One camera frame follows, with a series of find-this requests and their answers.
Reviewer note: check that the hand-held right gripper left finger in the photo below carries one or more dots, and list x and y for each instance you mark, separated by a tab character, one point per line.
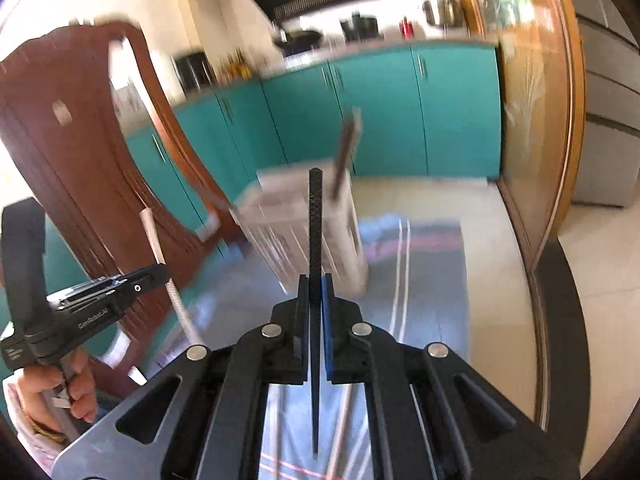
304	330

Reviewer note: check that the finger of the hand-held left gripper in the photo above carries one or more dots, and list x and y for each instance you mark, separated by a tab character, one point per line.
145	282

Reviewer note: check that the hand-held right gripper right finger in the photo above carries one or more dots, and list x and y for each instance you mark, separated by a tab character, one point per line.
329	330

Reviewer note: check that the white chopstick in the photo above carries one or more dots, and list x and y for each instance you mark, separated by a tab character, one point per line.
345	425
155	245

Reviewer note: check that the white plastic utensil basket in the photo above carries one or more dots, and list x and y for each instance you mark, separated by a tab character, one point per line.
300	240

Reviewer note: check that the black chopstick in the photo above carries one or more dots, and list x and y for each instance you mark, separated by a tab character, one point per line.
316	220

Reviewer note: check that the dark red chopstick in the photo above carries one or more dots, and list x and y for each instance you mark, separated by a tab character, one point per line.
355	132
342	160

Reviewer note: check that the person's left forearm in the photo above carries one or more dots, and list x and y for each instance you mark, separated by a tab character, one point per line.
30	440

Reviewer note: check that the person's left hand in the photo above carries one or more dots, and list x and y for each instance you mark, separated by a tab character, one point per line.
82	390

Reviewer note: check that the blue striped cloth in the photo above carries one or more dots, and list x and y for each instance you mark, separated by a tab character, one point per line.
415	285

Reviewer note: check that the dark wooden chair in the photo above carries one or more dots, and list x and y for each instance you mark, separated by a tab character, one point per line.
75	160

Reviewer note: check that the black countertop appliance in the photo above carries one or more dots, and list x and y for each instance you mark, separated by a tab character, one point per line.
194	72

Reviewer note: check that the condiment bottles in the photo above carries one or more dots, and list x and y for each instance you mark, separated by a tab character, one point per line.
237	65

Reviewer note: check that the teal base kitchen cabinets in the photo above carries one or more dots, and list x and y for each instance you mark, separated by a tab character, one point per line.
450	110

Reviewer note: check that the black wok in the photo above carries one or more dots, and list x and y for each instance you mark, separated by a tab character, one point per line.
300	42

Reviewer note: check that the wood framed glass door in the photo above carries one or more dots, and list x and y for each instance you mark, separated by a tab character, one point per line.
530	110

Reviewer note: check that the black cooking pot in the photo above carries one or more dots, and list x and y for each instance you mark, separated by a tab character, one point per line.
360	27

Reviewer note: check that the red bottle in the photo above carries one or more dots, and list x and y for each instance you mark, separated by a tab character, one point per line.
407	28

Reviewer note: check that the grey refrigerator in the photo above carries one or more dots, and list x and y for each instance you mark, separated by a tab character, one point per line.
610	150

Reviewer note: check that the stainless steel pot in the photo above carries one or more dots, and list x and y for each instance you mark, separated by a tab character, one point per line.
442	7

